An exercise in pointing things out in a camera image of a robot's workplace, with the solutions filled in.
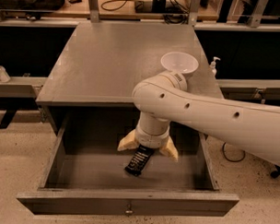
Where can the white pump dispenser bottle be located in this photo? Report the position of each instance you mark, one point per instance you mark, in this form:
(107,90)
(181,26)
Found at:
(213,64)

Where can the grey wooden cabinet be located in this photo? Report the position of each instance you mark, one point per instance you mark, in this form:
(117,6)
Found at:
(103,61)

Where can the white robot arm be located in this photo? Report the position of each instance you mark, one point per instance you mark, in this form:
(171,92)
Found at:
(163,98)

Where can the metal drawer knob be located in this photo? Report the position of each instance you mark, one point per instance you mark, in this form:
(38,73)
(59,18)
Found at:
(128,211)

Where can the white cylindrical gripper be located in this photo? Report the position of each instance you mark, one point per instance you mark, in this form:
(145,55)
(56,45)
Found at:
(148,138)

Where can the black wheeled stand leg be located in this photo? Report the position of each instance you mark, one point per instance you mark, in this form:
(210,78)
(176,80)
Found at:
(276,173)

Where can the grey open top drawer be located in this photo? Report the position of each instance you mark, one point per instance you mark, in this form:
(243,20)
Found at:
(86,175)

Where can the white ceramic bowl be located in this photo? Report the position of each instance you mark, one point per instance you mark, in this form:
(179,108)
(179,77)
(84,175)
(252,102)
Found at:
(180,62)

